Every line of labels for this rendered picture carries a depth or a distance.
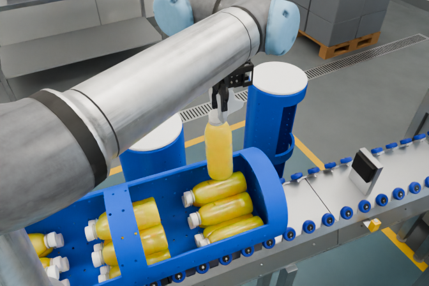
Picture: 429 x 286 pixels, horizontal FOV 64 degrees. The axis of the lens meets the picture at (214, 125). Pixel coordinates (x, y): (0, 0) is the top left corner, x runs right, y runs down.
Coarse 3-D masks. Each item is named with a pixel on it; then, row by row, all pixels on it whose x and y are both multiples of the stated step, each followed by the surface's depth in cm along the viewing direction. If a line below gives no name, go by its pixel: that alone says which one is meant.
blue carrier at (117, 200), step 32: (256, 160) 99; (96, 192) 94; (128, 192) 91; (160, 192) 112; (256, 192) 115; (32, 224) 100; (64, 224) 104; (128, 224) 85; (64, 256) 105; (128, 256) 84; (192, 256) 90
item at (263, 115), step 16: (256, 96) 164; (272, 96) 158; (288, 96) 158; (304, 96) 166; (256, 112) 169; (272, 112) 164; (288, 112) 193; (256, 128) 175; (272, 128) 170; (288, 128) 199; (256, 144) 182; (272, 144) 178; (288, 144) 204; (272, 160) 186
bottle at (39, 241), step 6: (30, 234) 93; (36, 234) 93; (42, 234) 94; (36, 240) 92; (42, 240) 93; (36, 246) 92; (42, 246) 92; (48, 246) 93; (36, 252) 92; (42, 252) 93
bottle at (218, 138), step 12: (204, 132) 84; (216, 132) 81; (228, 132) 83; (216, 144) 83; (228, 144) 84; (216, 156) 85; (228, 156) 86; (216, 168) 87; (228, 168) 88; (216, 180) 90
